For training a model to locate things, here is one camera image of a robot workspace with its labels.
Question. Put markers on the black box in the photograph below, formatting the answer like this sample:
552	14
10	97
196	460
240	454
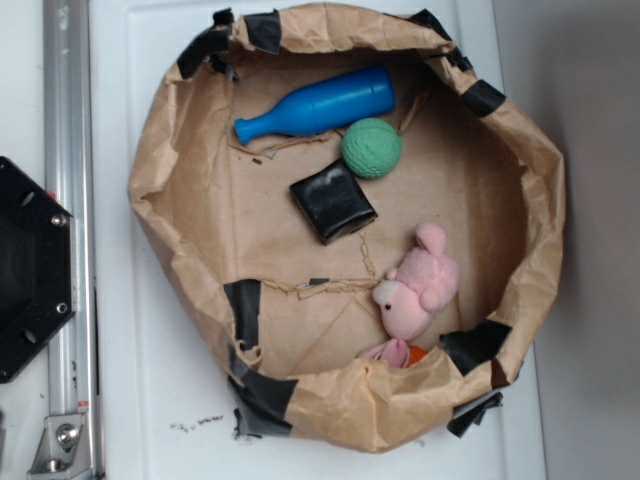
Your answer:
333	202

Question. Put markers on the brown paper bag bin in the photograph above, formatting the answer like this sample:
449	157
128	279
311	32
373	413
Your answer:
286	316

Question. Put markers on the green foam ball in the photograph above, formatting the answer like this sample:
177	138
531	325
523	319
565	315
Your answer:
371	148

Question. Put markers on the pink plush toy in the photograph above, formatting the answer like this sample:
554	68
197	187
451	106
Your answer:
424	283

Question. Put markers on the small pink orange toy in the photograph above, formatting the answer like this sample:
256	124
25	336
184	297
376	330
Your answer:
395	353

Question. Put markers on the blue plastic bowling pin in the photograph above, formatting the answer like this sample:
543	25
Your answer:
324	105

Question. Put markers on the aluminium rail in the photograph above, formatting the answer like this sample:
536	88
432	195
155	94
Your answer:
73	364

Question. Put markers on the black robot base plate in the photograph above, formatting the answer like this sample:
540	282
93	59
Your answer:
36	269

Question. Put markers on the metal corner bracket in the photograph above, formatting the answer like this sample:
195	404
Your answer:
63	451

